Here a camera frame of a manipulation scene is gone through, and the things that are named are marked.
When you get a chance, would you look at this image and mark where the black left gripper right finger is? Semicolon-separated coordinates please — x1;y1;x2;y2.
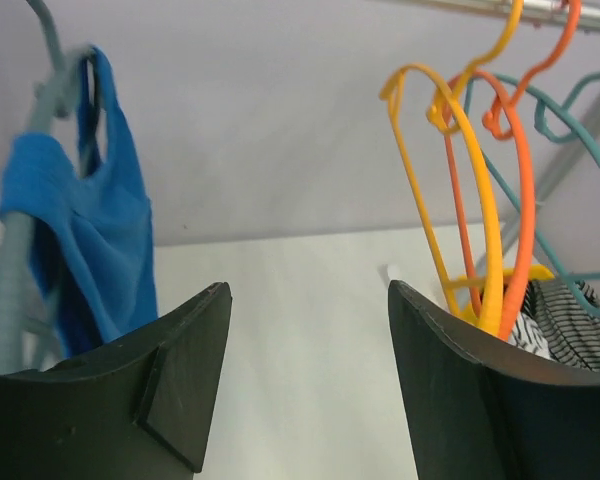
388;281;600;479

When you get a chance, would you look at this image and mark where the yellow plastic bin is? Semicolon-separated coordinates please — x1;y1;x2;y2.
447;264;556;326

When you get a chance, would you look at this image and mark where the dark blue-grey hanger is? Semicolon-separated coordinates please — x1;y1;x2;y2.
0;1;95;375

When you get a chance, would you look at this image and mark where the silver clothes rack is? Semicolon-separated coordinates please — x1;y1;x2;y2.
364;0;600;296

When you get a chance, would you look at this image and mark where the yellow hanger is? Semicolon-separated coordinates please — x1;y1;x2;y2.
379;1;524;336

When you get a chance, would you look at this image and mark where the orange hanger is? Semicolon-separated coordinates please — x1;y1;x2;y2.
433;0;582;343

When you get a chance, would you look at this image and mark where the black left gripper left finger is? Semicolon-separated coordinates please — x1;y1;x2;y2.
0;282;231;479

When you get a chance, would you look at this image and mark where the teal hanger right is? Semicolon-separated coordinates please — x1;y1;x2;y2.
462;61;600;367

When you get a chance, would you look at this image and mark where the blue tank top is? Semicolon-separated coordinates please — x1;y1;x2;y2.
0;49;158;356

